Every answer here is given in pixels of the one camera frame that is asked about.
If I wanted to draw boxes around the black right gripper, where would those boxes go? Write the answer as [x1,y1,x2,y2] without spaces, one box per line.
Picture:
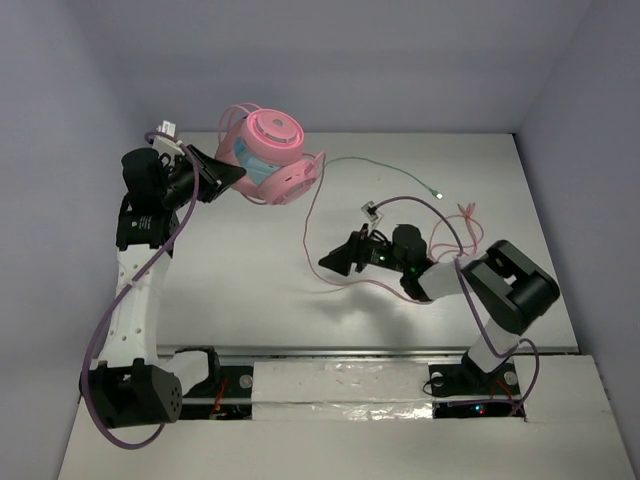
[319,224,410,277]

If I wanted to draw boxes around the pink headphones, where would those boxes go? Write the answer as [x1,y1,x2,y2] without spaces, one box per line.
[215,103,326,205]

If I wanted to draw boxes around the pink headphone cable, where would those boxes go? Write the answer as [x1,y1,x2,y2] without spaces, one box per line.
[301,154,489,305]

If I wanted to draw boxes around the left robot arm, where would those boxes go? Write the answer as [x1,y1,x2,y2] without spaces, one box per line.
[80,145,246,433]

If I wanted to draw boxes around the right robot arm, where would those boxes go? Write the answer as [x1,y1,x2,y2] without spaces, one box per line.
[318,224,560,398]

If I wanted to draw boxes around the blue headphones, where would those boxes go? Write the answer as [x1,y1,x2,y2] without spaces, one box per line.
[233,138,279,185]

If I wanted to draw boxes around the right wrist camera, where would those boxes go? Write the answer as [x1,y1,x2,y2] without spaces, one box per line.
[361,201,383,229]

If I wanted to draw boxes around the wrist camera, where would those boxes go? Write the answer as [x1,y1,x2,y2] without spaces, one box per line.
[148,120,182,157]
[361,201,383,229]

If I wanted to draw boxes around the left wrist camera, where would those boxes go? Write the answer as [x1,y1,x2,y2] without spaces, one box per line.
[148,120,182,157]

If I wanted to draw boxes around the green cable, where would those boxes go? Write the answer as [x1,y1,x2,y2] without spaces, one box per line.
[324,156,445,200]

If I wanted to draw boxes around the metal rail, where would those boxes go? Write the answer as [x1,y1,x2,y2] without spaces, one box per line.
[157,345,581,358]

